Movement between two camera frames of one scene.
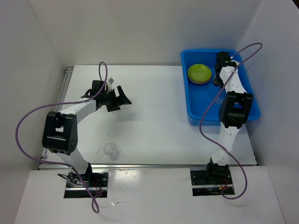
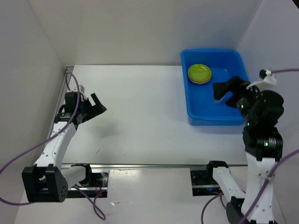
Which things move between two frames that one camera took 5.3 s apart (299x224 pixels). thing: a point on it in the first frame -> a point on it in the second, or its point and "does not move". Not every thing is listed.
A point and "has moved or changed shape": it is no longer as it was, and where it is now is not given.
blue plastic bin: (198, 96) does not move
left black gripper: (121, 100) -> (98, 108)
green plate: (199, 73) does not move
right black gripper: (217, 82) -> (219, 88)
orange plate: (199, 82) does not move
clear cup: (110, 149) has moved or changed shape
